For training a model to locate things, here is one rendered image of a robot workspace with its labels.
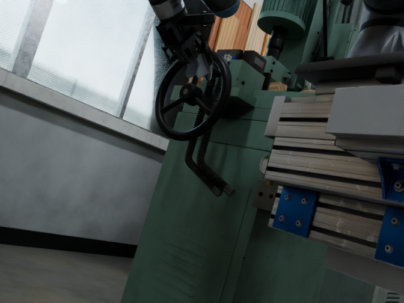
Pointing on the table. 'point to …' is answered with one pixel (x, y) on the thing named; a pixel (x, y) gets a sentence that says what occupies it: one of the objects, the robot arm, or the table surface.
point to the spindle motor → (285, 16)
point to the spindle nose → (276, 41)
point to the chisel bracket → (276, 73)
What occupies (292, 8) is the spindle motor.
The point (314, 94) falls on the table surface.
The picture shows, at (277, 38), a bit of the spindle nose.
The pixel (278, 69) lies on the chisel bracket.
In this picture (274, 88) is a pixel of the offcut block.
